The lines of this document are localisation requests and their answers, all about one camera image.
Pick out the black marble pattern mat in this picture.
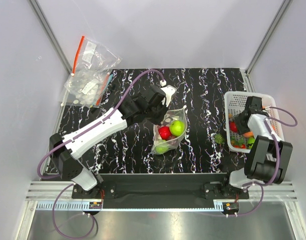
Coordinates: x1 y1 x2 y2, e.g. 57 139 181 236
55 68 250 174

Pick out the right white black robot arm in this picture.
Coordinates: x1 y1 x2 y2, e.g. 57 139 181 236
218 91 293 198

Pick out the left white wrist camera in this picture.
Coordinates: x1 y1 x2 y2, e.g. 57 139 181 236
160 80 177 107

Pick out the dark purple plum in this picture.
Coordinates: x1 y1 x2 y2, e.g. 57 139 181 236
167 135 176 141

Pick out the red yellow pomegranate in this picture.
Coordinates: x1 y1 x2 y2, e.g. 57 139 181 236
229 121 238 133

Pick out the red apple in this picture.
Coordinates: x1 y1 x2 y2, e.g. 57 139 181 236
158 126 172 140

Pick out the green plastic leaf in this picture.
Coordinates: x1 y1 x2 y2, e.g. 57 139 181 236
214 133 226 145

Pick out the clear bag with red zipper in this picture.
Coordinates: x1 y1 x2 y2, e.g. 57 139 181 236
71 35 122 77

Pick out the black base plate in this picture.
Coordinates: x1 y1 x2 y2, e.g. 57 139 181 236
72 173 248 211

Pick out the clear bag with white dots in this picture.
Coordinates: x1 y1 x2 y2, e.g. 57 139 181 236
151 105 188 155

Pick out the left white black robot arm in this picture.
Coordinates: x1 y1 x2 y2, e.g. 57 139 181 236
50 85 177 198

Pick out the green bell pepper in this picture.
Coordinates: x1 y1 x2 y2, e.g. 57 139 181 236
247 136 255 150

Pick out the white plastic basket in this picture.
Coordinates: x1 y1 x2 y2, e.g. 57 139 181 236
224 91 276 154

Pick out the peach fruit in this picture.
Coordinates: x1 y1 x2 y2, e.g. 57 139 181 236
243 131 254 138

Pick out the clear bag with coloured zippers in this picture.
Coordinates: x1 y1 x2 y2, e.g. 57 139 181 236
64 69 112 108

